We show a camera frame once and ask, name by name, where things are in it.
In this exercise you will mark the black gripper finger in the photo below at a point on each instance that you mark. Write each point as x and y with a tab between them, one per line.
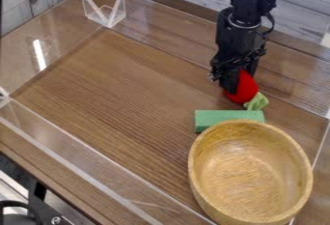
228	81
252	66

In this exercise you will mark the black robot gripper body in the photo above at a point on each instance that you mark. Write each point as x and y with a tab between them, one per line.
239	40

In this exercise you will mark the red plush strawberry toy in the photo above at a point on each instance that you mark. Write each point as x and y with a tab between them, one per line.
247	95

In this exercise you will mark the green sponge block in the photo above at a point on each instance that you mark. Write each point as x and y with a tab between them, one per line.
205	118

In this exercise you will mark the wooden oval bowl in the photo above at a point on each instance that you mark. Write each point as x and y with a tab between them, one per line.
249	174

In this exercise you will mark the clear acrylic corner bracket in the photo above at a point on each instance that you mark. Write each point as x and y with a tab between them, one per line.
104	15

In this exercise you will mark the clear acrylic front wall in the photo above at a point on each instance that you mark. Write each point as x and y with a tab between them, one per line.
96	184

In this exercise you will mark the black metal table frame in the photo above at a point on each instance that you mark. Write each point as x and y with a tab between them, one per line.
53	211

